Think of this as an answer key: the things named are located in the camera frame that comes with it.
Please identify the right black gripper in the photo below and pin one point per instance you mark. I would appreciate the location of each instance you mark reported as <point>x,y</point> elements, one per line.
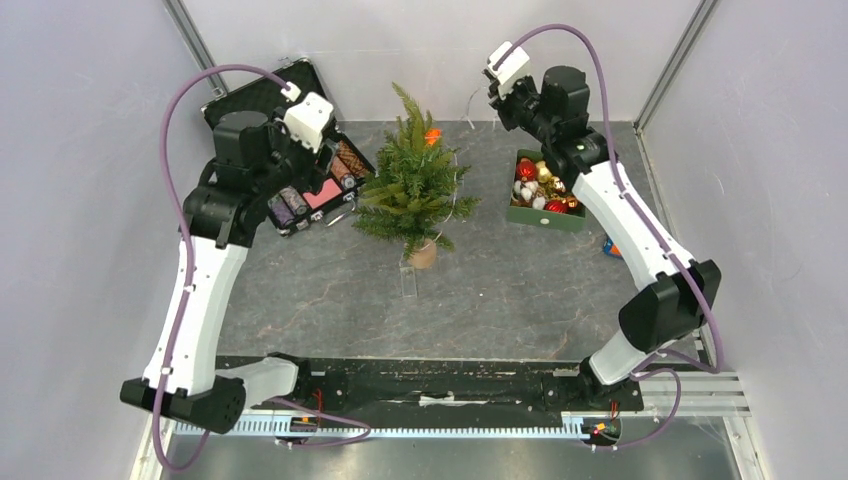
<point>502,105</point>

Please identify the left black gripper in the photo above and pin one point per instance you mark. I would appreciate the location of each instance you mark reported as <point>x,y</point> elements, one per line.
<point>313,174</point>

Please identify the green ornament box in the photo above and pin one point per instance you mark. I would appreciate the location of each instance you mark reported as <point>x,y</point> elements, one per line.
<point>551,205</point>

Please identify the small green christmas tree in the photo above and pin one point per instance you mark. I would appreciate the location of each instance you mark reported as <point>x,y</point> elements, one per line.
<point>415,189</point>

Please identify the clear battery box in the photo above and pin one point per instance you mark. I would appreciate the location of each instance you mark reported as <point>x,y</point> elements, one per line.
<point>408,279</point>

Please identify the blue orange toy car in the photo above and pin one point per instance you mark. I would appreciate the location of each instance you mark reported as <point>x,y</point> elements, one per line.
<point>610,249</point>

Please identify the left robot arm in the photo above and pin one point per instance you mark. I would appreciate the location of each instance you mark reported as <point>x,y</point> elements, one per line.
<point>256,156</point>

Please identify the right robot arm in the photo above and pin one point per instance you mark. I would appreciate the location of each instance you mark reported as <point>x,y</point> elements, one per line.
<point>674,289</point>

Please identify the pink card deck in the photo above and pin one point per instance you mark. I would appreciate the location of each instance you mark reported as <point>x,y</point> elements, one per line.
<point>328,192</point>

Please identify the black poker chip case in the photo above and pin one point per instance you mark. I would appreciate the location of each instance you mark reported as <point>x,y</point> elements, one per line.
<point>287,210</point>

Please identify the red glitter bauble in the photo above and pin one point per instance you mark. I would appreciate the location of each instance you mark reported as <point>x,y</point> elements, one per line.
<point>526,170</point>

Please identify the gold bauble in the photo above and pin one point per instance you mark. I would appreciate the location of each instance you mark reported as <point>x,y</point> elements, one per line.
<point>543,174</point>

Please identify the orange plastic piece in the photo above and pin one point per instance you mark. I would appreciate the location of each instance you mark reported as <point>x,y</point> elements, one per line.
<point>432,137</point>

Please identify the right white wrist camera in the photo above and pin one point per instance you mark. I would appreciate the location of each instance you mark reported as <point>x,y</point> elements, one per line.
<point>509,65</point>

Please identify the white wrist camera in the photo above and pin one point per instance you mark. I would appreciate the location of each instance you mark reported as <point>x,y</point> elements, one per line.
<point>509,65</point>
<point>307,116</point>

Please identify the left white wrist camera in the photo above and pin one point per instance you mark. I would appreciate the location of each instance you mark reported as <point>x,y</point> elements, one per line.
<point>307,116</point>

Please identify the aluminium corner frame post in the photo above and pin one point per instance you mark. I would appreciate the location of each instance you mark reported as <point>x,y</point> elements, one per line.
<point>197,47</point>

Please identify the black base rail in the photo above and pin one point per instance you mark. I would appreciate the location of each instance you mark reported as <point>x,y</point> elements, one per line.
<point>455,394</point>

